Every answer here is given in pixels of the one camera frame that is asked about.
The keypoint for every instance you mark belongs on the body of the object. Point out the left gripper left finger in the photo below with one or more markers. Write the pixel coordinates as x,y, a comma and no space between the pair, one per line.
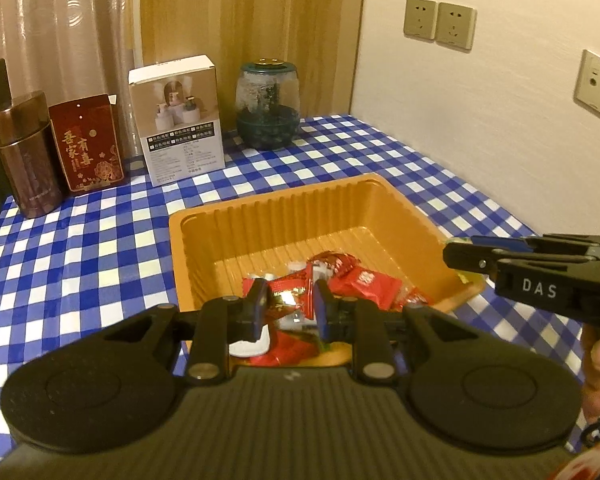
219,323

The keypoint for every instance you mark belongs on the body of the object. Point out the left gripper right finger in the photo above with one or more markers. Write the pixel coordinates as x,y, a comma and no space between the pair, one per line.
357,322

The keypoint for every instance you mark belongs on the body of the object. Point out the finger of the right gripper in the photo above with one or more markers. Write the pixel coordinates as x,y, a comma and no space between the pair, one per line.
465,256
550,244

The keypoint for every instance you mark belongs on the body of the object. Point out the yellow candy packet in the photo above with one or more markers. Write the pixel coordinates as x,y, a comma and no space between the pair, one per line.
466,276

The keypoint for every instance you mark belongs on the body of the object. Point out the bright red snack packet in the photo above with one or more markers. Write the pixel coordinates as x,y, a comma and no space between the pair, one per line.
368,284

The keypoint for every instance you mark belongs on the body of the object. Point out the small red candy packet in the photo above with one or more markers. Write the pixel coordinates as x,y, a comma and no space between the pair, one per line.
412,298

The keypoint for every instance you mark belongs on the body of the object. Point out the dark red snack packet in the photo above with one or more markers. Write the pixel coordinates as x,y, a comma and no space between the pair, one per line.
337,263

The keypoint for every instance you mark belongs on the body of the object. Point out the red candy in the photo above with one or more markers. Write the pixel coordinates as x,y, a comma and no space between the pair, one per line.
286,349

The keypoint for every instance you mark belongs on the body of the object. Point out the white bone-shaped snack packet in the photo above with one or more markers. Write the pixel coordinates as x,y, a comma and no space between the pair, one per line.
243,349

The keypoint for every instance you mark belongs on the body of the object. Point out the person's right hand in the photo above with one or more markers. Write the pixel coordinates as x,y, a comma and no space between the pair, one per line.
590,342

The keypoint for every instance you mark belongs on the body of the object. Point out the orange plastic tray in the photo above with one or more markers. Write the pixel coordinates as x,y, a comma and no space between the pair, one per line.
215,246

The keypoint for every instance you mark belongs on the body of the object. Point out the blue white checkered tablecloth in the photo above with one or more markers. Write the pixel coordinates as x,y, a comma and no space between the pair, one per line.
104,256

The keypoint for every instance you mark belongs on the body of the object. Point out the white product box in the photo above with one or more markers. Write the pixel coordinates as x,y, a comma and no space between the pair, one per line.
176,111

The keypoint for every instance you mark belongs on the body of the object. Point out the green glass jar humidifier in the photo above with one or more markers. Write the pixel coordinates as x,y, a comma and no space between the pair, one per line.
267,103

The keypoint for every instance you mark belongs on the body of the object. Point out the right beige power socket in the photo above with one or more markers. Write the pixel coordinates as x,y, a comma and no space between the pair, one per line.
456,25

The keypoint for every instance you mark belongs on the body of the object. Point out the beige power socket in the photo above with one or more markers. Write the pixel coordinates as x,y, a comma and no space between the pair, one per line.
420,19
456,25

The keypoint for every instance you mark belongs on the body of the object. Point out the red chinese tea tin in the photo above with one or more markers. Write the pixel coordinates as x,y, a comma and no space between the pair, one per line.
85,134

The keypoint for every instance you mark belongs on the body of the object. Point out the left beige power socket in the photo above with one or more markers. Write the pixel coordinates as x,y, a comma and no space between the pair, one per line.
420,19

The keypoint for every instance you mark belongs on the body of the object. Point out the brown cylindrical canister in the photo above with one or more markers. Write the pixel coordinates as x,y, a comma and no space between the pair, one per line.
29,155

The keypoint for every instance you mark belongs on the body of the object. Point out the beige curtain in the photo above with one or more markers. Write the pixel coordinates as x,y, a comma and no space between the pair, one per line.
71,49

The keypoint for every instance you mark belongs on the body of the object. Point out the beige network wall plate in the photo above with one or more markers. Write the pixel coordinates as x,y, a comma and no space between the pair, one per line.
587,89

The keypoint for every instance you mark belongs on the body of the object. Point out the wooden wall panel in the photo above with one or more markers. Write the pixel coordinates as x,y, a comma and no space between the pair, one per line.
319,36

